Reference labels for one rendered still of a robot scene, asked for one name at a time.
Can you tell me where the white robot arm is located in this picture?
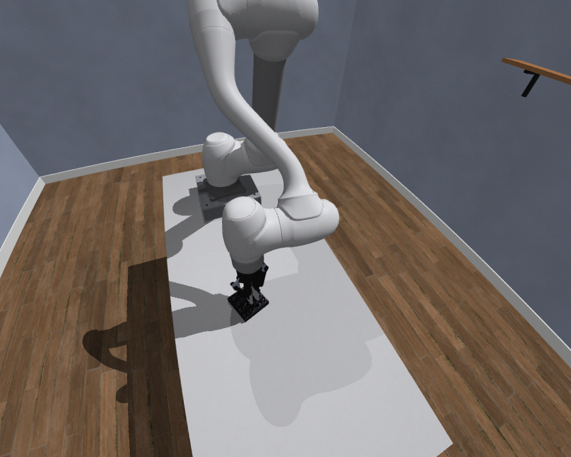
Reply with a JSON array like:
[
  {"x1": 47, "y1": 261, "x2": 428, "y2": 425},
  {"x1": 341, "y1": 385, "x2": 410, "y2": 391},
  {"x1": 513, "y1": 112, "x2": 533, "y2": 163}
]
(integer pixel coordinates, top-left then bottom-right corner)
[{"x1": 188, "y1": 0, "x2": 339, "y2": 274}]

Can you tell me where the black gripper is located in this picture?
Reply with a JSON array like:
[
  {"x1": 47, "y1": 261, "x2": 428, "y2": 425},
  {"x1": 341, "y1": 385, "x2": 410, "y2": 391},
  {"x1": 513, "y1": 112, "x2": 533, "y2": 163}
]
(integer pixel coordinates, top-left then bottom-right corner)
[{"x1": 230, "y1": 262, "x2": 269, "y2": 305}]

